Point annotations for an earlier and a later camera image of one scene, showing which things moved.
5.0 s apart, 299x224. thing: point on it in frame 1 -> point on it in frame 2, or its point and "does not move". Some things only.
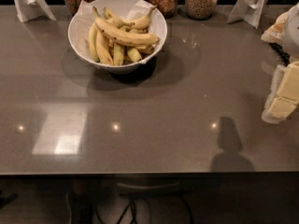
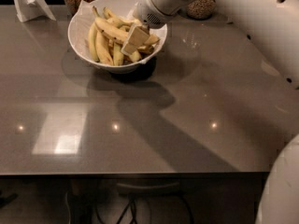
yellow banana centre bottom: [119, 51] does not move
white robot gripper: [292, 32] -> [154, 7]
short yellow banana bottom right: [135, 55] does not move
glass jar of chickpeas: [200, 1] does not move
